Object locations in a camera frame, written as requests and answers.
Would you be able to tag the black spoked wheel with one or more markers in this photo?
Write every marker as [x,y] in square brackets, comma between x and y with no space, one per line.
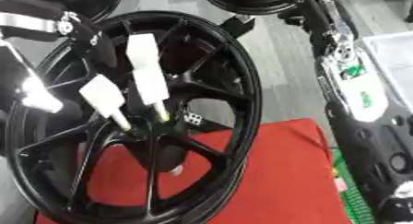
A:
[244,89]

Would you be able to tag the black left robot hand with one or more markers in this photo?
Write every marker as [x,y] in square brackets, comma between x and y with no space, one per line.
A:
[95,44]

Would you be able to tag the black wheel stand bracket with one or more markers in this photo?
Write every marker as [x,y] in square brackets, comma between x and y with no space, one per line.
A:
[237,25]

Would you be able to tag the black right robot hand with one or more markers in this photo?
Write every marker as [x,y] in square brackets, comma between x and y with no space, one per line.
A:
[306,11]

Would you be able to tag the black round wheel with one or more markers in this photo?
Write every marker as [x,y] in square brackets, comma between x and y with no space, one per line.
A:
[247,0]
[99,0]

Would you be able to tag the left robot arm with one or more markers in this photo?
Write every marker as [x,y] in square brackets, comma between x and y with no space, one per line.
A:
[27,21]

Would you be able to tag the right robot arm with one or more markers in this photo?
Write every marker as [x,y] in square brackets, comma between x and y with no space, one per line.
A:
[371,135]

